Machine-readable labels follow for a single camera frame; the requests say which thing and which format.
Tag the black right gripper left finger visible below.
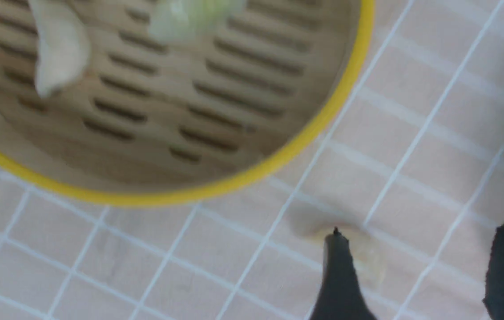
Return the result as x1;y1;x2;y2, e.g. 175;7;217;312
310;227;376;320

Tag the white dumpling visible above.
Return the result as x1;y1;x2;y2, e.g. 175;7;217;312
28;0;92;99
287;211;387;289

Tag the green dumpling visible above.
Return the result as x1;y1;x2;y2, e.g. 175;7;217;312
146;0;247;43

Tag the bamboo steamer tray yellow rim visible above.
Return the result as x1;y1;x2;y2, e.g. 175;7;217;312
0;0;375;206

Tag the checkered beige tablecloth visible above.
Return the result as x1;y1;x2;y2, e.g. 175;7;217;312
0;0;504;320

